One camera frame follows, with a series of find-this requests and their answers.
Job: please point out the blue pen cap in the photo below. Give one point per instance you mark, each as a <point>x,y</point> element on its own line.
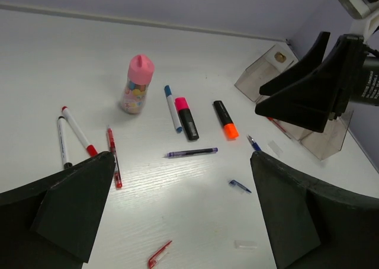
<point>237,184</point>

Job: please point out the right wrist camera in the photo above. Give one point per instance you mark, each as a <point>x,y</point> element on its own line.
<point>365,16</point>

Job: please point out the clear acrylic organizer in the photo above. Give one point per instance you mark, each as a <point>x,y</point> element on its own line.
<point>272,63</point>

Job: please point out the purple gel pen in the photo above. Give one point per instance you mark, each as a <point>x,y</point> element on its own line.
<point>186,153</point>

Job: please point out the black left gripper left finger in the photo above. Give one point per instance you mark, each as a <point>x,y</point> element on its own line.
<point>53,222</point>

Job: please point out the pink cap sticker bottle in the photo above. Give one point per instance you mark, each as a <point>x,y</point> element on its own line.
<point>139,77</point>

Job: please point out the orange cap black highlighter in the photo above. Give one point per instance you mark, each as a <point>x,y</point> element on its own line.
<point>225,120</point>

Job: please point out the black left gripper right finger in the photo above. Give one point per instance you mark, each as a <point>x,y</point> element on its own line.
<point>311,223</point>

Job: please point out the red cap white marker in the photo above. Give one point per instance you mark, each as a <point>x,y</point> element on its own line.
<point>91,150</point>

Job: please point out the red pen beside organizer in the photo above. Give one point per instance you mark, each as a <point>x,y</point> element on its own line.
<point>273,121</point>

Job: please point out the pink cap black highlighter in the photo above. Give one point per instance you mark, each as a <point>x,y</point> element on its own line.
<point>186,119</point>

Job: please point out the red pen cap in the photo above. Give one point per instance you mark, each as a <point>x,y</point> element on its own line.
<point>158,255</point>

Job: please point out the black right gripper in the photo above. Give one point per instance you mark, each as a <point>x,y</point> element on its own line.
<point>319,87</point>

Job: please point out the black cap white marker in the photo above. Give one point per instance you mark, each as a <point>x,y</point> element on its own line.
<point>62,142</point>

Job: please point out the blue cap white marker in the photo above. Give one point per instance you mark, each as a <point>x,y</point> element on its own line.
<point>172,109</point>

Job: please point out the blue ballpoint pen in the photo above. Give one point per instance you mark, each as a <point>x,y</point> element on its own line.
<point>253,143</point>

